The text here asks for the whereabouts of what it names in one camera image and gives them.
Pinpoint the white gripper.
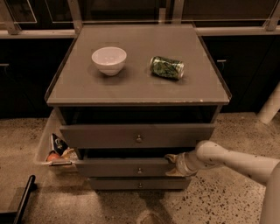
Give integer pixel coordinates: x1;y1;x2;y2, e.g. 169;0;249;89
164;152;198;177

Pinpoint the grey drawer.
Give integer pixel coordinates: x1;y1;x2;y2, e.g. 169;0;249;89
75;147;194;178
88;177;191;190
59;123;214;149

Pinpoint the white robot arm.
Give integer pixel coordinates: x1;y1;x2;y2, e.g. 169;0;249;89
164;140;280;224

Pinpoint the grey top drawer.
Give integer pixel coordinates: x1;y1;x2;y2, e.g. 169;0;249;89
59;123;214;149

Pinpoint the grey bottom drawer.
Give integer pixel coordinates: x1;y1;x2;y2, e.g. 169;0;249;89
88;177;191;190

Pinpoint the grey drawer cabinet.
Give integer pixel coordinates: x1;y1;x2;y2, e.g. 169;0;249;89
44;24;233;191

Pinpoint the green soda can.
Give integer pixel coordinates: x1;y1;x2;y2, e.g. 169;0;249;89
150;56;185;81

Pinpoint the white table leg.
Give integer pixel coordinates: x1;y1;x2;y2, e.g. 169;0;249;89
257;81;280;124

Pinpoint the dark chip bag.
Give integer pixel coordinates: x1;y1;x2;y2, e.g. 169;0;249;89
51;134;68;156

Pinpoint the red apple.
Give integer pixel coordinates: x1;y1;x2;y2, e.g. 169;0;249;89
46;153;60;162

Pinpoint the white ceramic bowl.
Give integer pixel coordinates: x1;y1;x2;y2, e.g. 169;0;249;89
91;46;127;76

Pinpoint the clear plastic bin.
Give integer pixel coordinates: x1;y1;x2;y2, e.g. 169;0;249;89
34;110;78;174

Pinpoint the black bar object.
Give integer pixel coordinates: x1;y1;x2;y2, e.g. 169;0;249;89
0;175;37;224

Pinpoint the metal window rail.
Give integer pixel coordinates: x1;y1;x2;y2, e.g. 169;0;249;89
0;0;280;39

